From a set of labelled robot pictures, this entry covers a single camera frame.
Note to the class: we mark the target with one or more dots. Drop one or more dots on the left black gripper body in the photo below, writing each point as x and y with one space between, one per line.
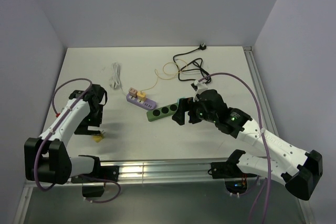
93 119

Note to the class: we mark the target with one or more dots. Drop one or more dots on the purple power strip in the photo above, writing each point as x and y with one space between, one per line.
147 104

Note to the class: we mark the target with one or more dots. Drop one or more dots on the aluminium rail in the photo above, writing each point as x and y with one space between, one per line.
260 91
195 170

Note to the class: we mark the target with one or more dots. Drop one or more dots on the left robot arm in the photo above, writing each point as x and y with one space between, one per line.
46 157

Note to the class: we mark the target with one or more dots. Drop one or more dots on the teal plug adapter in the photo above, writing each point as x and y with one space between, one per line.
179 100

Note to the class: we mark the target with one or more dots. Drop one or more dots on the aluminium front rail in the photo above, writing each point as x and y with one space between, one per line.
195 170

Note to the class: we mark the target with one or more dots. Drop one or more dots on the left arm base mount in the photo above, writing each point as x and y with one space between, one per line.
106 174

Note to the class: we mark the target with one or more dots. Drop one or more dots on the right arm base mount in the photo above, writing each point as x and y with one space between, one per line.
236 182

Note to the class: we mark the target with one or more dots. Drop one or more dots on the yellow plug adapter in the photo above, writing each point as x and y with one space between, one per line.
98 138

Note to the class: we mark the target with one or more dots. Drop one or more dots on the aluminium right rail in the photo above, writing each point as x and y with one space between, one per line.
260 91

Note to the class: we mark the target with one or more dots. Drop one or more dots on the orange charger plug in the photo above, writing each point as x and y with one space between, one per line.
141 95

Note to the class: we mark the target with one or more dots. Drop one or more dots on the pink plug adapter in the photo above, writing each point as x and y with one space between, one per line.
133 92

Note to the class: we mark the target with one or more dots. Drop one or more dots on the green power strip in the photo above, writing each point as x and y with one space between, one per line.
162 112

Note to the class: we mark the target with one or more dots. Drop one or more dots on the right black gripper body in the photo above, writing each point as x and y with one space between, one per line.
197 114

